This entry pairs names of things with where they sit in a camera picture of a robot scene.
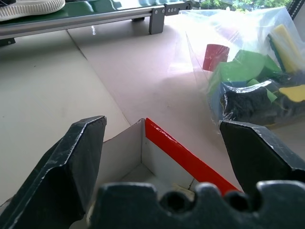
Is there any black foam block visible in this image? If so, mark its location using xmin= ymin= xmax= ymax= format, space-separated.
xmin=221 ymin=80 xmax=305 ymax=125

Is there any green conveyor belt, silver frame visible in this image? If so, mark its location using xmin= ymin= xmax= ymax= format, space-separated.
xmin=0 ymin=0 xmax=193 ymax=45

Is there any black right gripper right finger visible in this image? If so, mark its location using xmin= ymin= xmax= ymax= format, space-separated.
xmin=219 ymin=119 xmax=305 ymax=193

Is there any yellow foam block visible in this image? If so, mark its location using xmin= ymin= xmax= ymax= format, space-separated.
xmin=272 ymin=23 xmax=304 ymax=73

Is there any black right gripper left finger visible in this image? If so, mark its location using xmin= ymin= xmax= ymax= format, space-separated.
xmin=0 ymin=115 xmax=107 ymax=229

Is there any white shoebox with red rim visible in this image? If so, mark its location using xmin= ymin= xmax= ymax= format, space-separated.
xmin=0 ymin=28 xmax=244 ymax=208

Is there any green foam block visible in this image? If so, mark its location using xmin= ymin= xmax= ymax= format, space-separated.
xmin=206 ymin=49 xmax=284 ymax=102

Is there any clear plastic bag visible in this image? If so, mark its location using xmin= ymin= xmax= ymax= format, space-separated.
xmin=166 ymin=6 xmax=305 ymax=130

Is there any flat yellow foam shape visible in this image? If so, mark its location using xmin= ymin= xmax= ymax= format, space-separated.
xmin=278 ymin=85 xmax=305 ymax=104

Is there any white ribbed-sole shoe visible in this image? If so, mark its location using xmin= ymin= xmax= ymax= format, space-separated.
xmin=0 ymin=0 xmax=66 ymax=22

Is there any red foam cylinder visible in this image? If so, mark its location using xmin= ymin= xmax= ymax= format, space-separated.
xmin=202 ymin=43 xmax=231 ymax=72

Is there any light blue object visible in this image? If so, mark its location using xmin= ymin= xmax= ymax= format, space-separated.
xmin=139 ymin=0 xmax=168 ymax=6

